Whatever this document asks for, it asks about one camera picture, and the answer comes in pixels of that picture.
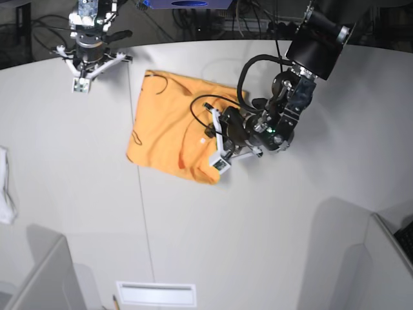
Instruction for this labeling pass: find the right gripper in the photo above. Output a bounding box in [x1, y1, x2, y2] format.
[73, 40, 106, 70]

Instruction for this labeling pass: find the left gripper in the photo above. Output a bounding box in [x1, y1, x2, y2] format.
[219, 107, 258, 152]

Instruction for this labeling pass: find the orange T-shirt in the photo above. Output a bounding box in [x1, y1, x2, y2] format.
[126, 70, 238, 185]

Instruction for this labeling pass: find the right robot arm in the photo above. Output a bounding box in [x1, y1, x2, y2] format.
[68, 0, 133, 73]

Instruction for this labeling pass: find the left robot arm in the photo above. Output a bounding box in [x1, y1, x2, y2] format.
[219, 1, 352, 151]

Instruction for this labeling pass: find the blue grey box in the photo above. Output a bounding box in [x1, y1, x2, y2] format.
[144, 0, 232, 10]

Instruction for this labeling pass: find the white cloth at left edge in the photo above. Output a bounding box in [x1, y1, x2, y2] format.
[1, 146, 17, 225]

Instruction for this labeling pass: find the white paper label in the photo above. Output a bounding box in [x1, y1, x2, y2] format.
[116, 281, 197, 307]

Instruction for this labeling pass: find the black keyboard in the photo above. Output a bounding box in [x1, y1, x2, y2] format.
[394, 222, 413, 262]

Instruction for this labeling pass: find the grey partition right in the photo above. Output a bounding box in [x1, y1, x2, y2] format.
[340, 214, 412, 309]

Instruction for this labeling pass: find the grey partition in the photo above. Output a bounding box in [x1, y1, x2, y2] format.
[340, 214, 412, 309]
[1, 224, 86, 309]

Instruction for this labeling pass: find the pencil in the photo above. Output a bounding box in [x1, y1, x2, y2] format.
[112, 294, 120, 310]

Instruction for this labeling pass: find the grey partition left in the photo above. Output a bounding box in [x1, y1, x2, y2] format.
[1, 224, 86, 309]

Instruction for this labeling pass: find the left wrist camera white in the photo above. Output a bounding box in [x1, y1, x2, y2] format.
[204, 103, 263, 175]

